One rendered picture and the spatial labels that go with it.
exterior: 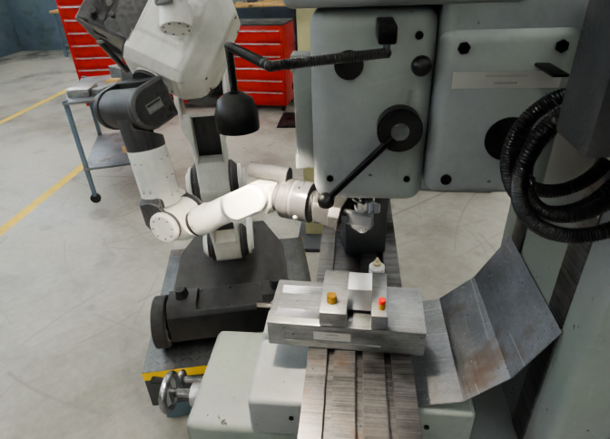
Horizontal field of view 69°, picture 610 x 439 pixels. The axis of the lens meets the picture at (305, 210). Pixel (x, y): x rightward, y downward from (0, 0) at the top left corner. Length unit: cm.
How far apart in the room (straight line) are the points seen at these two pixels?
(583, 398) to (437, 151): 53
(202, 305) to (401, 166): 112
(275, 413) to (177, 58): 83
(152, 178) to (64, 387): 155
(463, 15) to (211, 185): 105
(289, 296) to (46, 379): 168
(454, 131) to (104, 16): 79
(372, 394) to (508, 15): 72
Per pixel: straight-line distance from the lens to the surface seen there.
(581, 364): 94
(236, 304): 168
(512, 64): 72
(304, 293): 108
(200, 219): 107
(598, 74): 50
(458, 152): 74
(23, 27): 1224
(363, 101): 72
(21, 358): 272
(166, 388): 138
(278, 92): 551
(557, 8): 73
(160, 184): 110
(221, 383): 128
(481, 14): 70
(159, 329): 173
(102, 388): 238
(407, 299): 108
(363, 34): 70
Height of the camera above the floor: 170
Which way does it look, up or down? 30 degrees down
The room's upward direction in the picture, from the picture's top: 3 degrees counter-clockwise
